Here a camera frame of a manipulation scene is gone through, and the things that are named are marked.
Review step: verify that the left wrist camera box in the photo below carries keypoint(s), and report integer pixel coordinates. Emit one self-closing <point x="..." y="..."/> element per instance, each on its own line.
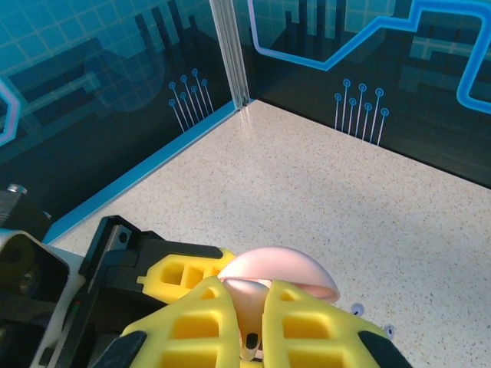
<point x="34" y="268"/>

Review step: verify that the blue side trim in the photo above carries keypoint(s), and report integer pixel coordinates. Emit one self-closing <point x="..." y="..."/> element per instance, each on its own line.
<point x="153" y="168"/>

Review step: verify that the purple earbud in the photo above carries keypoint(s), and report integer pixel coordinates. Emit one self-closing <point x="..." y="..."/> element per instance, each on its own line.
<point x="357" y="307"/>
<point x="390" y="329"/>

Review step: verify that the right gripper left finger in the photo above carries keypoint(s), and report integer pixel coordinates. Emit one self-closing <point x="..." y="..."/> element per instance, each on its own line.
<point x="184" y="326"/>

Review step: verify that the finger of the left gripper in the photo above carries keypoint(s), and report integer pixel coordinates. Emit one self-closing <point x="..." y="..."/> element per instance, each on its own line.
<point x="184" y="274"/>

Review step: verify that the pink round charging case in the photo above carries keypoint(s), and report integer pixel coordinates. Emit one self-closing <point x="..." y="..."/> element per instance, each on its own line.
<point x="276" y="264"/>

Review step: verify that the pink earbud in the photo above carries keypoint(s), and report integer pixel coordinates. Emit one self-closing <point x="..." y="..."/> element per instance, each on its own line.
<point x="251" y="343"/>

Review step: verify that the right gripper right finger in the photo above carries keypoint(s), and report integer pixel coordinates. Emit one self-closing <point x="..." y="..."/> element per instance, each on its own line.
<point x="314" y="329"/>

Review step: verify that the aluminium frame post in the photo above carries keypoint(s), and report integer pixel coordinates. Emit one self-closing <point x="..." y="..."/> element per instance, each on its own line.
<point x="230" y="50"/>

